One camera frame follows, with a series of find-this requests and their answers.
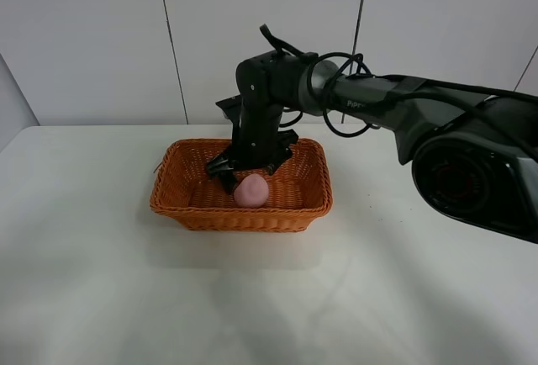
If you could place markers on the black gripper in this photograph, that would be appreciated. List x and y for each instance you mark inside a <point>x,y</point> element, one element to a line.
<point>257,142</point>

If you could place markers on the pink peach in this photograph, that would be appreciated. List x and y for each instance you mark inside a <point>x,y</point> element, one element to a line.
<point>252,192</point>

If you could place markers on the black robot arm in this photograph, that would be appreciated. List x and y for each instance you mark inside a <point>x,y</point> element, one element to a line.
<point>473,150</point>

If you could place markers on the orange woven plastic basket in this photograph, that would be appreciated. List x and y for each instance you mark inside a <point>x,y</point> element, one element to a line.
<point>299,191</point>

